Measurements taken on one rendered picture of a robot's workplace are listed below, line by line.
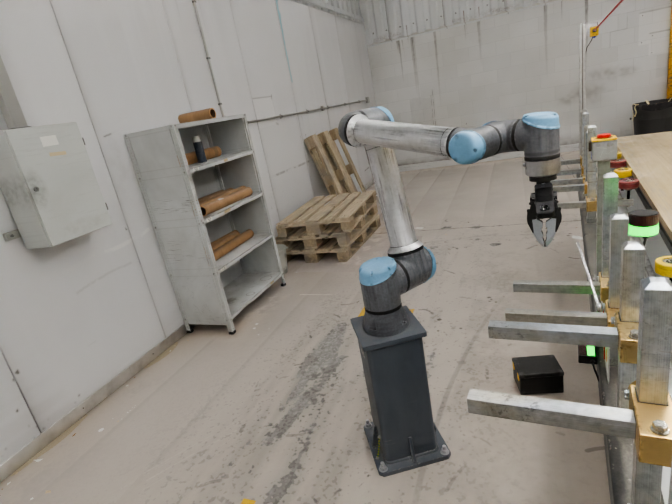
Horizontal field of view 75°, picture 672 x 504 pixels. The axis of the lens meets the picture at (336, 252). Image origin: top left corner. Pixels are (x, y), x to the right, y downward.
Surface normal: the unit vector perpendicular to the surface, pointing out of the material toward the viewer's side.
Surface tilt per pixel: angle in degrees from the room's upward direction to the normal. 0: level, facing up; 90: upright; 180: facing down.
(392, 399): 90
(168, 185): 90
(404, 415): 90
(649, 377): 90
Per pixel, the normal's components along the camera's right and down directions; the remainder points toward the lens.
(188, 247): -0.35, 0.36
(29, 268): 0.92, -0.04
